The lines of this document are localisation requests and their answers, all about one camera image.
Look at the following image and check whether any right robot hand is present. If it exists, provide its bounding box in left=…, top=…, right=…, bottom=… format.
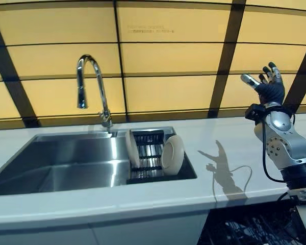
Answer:
left=240, top=61, right=286, bottom=105

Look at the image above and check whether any cream round plate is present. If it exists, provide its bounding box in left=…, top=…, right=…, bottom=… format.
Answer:
left=161, top=134, right=185, bottom=176
left=124, top=129, right=141, bottom=168

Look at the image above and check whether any black roll-up drying rack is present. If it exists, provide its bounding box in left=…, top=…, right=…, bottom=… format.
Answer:
left=126, top=129, right=192, bottom=185

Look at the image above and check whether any chrome gooseneck kitchen faucet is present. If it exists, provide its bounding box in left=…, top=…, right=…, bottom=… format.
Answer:
left=75, top=54, right=113, bottom=133

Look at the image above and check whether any white cabinet door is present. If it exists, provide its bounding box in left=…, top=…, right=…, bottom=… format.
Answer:
left=89, top=213, right=210, bottom=245
left=0, top=224, right=97, bottom=245

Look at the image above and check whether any stainless steel sink basin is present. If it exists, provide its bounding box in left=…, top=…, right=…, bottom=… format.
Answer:
left=0, top=126, right=197, bottom=197

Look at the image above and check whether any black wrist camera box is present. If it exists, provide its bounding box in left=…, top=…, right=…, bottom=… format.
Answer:
left=245, top=103, right=267, bottom=126

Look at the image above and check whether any dark wire dishwasher rack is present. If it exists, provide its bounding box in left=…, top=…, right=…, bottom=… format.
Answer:
left=197, top=201, right=306, bottom=245

